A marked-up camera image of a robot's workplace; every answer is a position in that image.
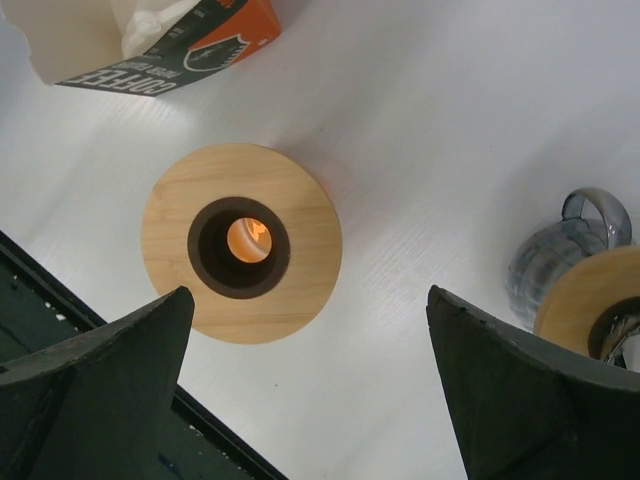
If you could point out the paper coffee filters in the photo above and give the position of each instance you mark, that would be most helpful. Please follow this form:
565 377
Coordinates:
143 23

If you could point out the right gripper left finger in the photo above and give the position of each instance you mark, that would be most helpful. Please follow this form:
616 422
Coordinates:
95 406

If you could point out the grey ribbed glass dripper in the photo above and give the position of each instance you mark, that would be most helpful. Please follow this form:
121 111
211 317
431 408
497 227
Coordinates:
622 327

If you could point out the grey glass server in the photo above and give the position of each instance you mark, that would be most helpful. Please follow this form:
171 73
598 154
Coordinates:
592 221

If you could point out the orange glass beaker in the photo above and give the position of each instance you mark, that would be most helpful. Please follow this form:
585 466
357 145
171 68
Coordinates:
249 240

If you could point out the orange filter box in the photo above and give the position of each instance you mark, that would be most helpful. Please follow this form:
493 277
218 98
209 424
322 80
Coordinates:
78 44

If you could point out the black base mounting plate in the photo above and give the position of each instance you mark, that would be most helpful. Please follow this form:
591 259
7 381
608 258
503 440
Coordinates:
38 311

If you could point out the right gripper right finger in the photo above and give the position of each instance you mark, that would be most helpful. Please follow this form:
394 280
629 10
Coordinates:
524 408

